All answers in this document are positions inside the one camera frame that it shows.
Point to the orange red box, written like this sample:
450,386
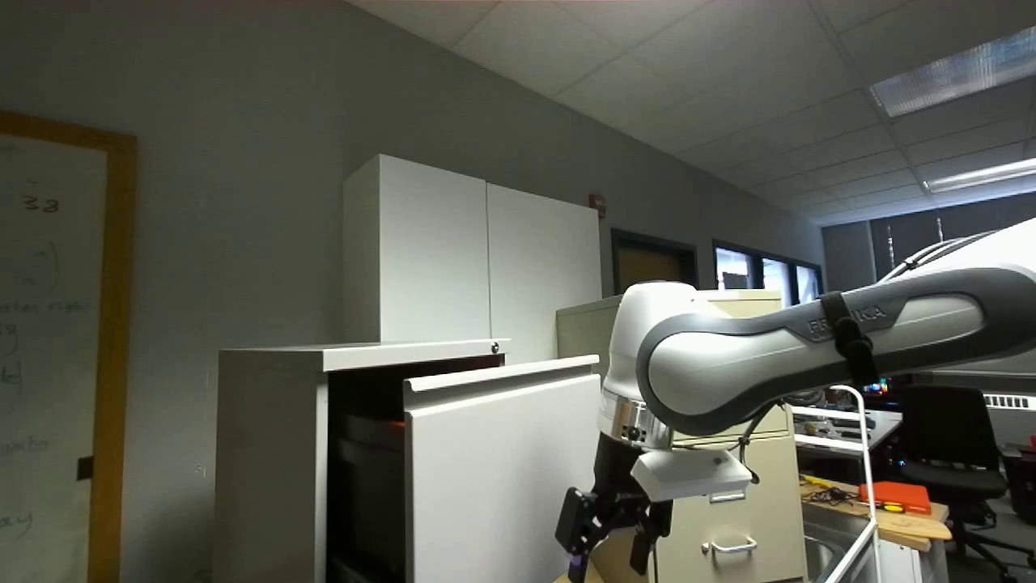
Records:
907,497

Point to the white low cabinet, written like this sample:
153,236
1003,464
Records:
275,441

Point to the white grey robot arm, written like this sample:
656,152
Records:
966,302

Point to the tall white wall cabinet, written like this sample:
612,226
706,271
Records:
434,253

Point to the dark framed doorway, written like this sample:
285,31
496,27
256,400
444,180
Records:
639,258

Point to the dark interior window row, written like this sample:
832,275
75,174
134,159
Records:
795,283

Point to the white metal tube frame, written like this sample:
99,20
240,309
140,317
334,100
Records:
841,519

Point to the wood framed whiteboard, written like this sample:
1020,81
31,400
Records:
66,280

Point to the white top drawer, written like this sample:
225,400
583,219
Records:
455,475

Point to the ceiling fluorescent light panel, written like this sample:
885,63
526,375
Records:
960,74

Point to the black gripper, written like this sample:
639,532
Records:
612,502

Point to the black office chair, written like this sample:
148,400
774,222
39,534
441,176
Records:
951,451

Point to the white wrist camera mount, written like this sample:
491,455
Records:
688,470

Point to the beige metal filing cabinet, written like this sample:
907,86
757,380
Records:
747,519

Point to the wooden work table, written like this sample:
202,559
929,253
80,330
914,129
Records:
907,548

